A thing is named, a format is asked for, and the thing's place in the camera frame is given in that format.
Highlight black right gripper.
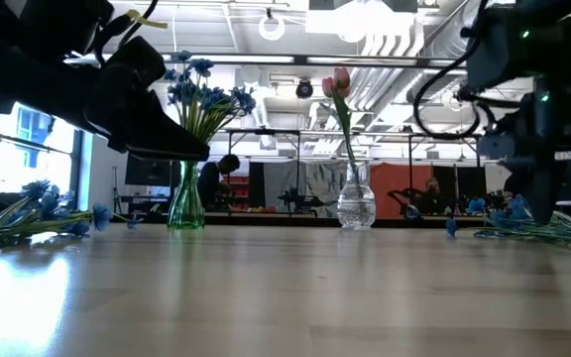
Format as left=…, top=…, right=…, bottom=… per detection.
left=478, top=88, right=571, bottom=225

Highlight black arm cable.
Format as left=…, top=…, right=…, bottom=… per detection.
left=94, top=0, right=169, bottom=57
left=412, top=0, right=491, bottom=142

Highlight white hanging ring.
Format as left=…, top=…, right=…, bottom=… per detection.
left=258, top=13, right=286, bottom=42

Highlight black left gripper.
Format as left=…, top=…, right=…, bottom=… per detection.
left=0, top=0, right=211, bottom=163

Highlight black background workcell frame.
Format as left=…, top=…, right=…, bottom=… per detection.
left=225, top=128, right=480, bottom=219

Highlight red storage bins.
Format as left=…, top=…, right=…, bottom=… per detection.
left=225, top=175, right=251, bottom=210

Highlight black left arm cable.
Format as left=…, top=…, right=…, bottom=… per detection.
left=94, top=0, right=169, bottom=57

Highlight clear glass vase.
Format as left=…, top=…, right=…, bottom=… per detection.
left=336, top=160, right=378, bottom=231

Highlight black computer monitor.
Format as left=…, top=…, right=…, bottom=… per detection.
left=124, top=153, right=183, bottom=188

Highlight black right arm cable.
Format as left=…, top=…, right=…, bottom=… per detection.
left=412, top=0, right=491, bottom=142

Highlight black overhead camera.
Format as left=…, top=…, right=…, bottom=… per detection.
left=294, top=77, right=315, bottom=100

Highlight green glass vase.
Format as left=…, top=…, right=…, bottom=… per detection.
left=167, top=160, right=206, bottom=231

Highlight black tripod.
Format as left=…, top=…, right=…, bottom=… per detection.
left=110, top=166, right=124, bottom=214

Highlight blue artificial flower bunch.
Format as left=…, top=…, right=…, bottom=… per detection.
left=163, top=49, right=258, bottom=168
left=444, top=194, right=571, bottom=249
left=0, top=178, right=141, bottom=254

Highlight person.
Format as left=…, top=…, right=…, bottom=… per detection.
left=416, top=177, right=448, bottom=216
left=197, top=153, right=242, bottom=211

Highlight silver ventilation duct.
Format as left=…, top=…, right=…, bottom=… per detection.
left=352, top=19, right=465, bottom=113

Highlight grey leaf-print cloth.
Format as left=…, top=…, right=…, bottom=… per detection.
left=264, top=159, right=349, bottom=218

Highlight orange partition panel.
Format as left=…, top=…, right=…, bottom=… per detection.
left=369, top=162, right=435, bottom=219

